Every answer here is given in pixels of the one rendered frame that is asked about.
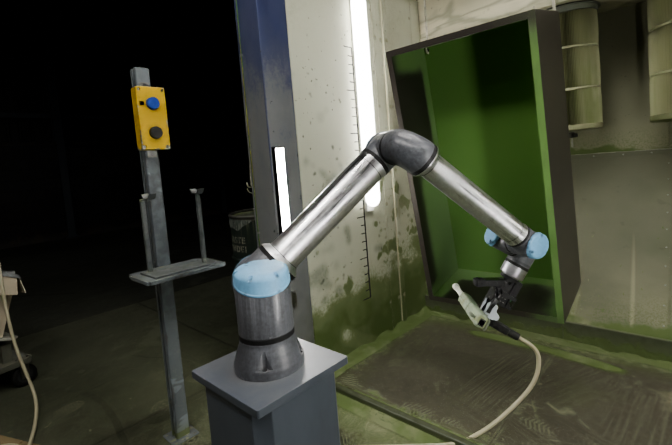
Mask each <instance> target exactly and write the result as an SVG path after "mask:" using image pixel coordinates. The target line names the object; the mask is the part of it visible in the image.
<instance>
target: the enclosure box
mask: <svg viewBox="0 0 672 445"><path fill-rule="evenodd" d="M425 48H428V49H429V54H427V53H426V51H425ZM386 58H387V63H388V69H389V75H390V80H391V86H392V92H393V97H394V103H395V108H396V114H397V120H398V125H399V129H405V130H408V131H411V132H414V133H416V134H419V135H421V136H423V137H425V138H426V139H428V140H429V141H431V142H432V143H433V144H435V145H436V146H437V147H438V154H439V155H440V156H441V157H443V158H444V159H445V160H446V161H447V162H449V163H450V164H451V165H452V166H454V167H455V168H456V169H457V170H458V171H460V172H461V173H462V174H463V175H465V176H466V177H467V178H468V179H469V180H471V181H472V182H473V183H474V184H476V185H477V186H478V187H479V188H481V189H482V190H483V191H484V192H485V193H487V194H488V195H489V196H490V197H492V198H493V199H494V200H495V201H496V202H498V203H499V204H500V205H501V206H503V207H504V208H505V209H506V210H507V211H509V212H510V213H511V214H512V215H514V216H515V217H516V218H517V219H518V220H520V221H521V222H522V223H524V224H526V225H527V226H528V227H529V228H531V229H532V230H533V231H535V232H541V233H542V234H544V235H546V237H547V238H548V241H549V248H548V251H547V253H546V254H545V256H543V257H542V258H540V259H535V260H534V262H533V264H532V265H531V267H530V269H529V270H528V273H527V274H526V276H525V278H524V280H523V281H519V280H518V281H519V282H521V283H522V284H523V286H522V288H521V289H520V291H519V293H518V294H517V296H516V299H517V300H516V302H515V304H514V305H513V307H512V309H511V310H508V309H506V308H503V307H501V306H500V305H499V304H496V305H497V306H498V309H497V311H496V312H500V313H506V314H511V315H516V316H522V317H527V318H533V319H538V320H544V321H549V322H554V323H560V324H565V322H566V319H567V317H568V314H569V312H570V309H571V307H572V304H573V302H574V300H575V297H576V295H577V292H578V290H579V287H580V285H581V274H580V262H579V250H578V238H577V225H576V213H575V201H574V189H573V177H572V164H571V152H570V140H569V128H568V115H567V103H566V91H565V79H564V66H563V54H562V42H561V30H560V18H559V11H557V10H543V9H532V10H528V11H525V12H521V13H518V14H515V15H511V16H508V17H504V18H501V19H497V20H494V21H491V22H487V23H484V24H480V25H477V26H473V27H470V28H467V29H463V30H460V31H456V32H453V33H449V34H446V35H443V36H439V37H436V38H432V39H429V40H425V41H422V42H419V43H415V44H412V45H408V46H405V47H401V48H398V49H394V50H391V51H388V52H386ZM407 176H408V182H409V187H410V193H411V199H412V204H413V210H414V215H415V221H416V227H417V232H418V238H419V244H420V249H421V255H422V260H423V266H424V272H425V277H426V283H427V289H428V294H429V299H430V300H435V301H440V302H446V303H451V304H457V305H461V304H460V302H459V301H458V298H459V295H458V293H457V292H456V291H455V290H454V289H453V287H452V285H453V284H454V283H457V284H459V286H460V289H461V290H462V291H463V292H466V293H467V294H469V295H471V296H472V298H473V299H474V300H475V302H476V303H477V304H478V305H479V308H480V307H481V304H482V302H483V299H484V297H485V296H486V294H487V293H488V291H489V289H490V288H491V286H483V287H476V286H475V285H474V284H473V278H476V277H482V278H486V277H502V278H504V277H503V276H502V275H500V273H501V271H502V270H500V268H501V266H502V264H503V262H504V261H505V259H506V257H507V254H505V253H503V252H502V251H500V250H498V249H496V248H494V247H492V246H489V245H488V244H487V243H486V242H485V239H484V236H485V232H486V230H487V227H486V226H484V225H483V224H482V223H481V222H479V221H478V220H477V219H476V218H474V217H473V216H472V215H470V214H469V213H468V212H467V211H465V210H464V209H463V208H461V207H460V206H459V205H458V204H456V203H455V202H454V201H453V200H451V199H450V198H449V197H447V196H446V195H445V194H444V193H442V192H441V191H440V190H439V189H437V188H436V187H435V186H433V185H432V184H431V183H430V182H428V181H427V180H426V179H424V178H423V177H422V176H421V175H420V176H413V175H411V174H410V173H409V172H407ZM502 272H503V271H502Z"/></svg>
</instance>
